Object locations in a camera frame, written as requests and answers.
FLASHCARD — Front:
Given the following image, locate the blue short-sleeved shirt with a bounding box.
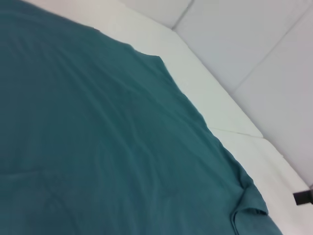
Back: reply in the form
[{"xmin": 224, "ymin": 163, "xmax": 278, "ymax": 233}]
[{"xmin": 0, "ymin": 0, "xmax": 286, "ymax": 235}]

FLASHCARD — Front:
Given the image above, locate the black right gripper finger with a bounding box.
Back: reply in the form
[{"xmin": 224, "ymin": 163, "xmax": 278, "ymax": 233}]
[{"xmin": 293, "ymin": 187, "xmax": 313, "ymax": 206}]

